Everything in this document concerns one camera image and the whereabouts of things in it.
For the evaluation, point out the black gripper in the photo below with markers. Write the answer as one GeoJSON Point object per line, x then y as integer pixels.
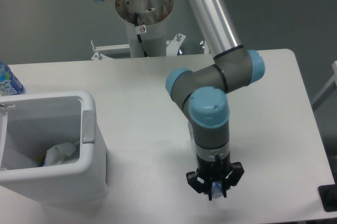
{"type": "Point", "coordinates": [211, 171]}

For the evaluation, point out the clear plastic bottle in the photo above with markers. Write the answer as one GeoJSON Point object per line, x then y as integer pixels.
{"type": "Point", "coordinates": [216, 189]}

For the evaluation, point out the white plastic wrapper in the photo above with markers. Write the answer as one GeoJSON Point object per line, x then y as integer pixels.
{"type": "Point", "coordinates": [61, 154]}

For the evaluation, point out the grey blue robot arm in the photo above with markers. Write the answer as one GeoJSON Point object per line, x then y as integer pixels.
{"type": "Point", "coordinates": [201, 95]}

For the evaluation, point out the white trash can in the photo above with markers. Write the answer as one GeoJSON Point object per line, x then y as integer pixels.
{"type": "Point", "coordinates": [33, 123]}

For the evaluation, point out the black clamp at table corner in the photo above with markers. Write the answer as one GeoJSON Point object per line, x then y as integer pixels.
{"type": "Point", "coordinates": [328, 197]}

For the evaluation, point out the yellow snack packet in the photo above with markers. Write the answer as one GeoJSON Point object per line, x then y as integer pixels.
{"type": "Point", "coordinates": [41, 161]}

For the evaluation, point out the blue labelled water bottle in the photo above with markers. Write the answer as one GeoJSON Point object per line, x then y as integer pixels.
{"type": "Point", "coordinates": [10, 85]}

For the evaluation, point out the white middle mounting bracket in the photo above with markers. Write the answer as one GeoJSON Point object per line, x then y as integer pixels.
{"type": "Point", "coordinates": [174, 46]}

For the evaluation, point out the white frame at right edge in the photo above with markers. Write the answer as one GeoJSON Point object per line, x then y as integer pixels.
{"type": "Point", "coordinates": [328, 88]}

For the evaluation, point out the white left mounting bracket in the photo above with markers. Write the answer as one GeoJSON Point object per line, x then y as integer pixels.
{"type": "Point", "coordinates": [121, 51]}

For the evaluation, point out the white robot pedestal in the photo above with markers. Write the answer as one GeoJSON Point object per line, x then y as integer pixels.
{"type": "Point", "coordinates": [145, 22]}

